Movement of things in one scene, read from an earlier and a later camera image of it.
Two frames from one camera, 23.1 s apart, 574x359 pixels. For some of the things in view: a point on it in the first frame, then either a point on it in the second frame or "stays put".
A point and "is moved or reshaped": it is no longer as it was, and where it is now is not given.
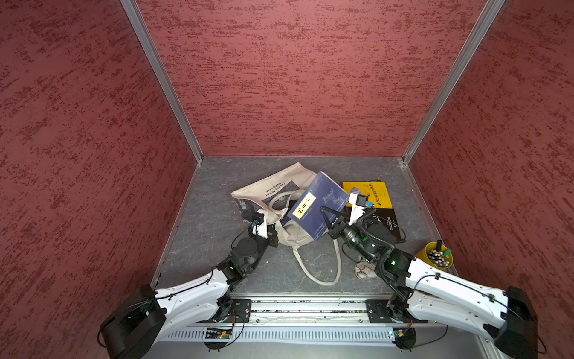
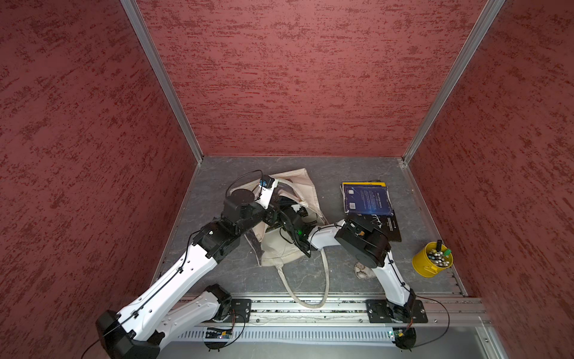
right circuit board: x=405 y=338 stays put
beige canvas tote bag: x=271 y=197 is moved or reshaped
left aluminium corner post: x=134 y=14 stays put
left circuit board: x=211 y=334 stays put
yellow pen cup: x=436 y=255 stays put
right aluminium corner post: x=478 y=31 stays put
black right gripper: x=335 y=226 -> x=279 y=215
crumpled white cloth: x=365 y=270 stays put
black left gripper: x=272 y=238 -> x=270 y=214
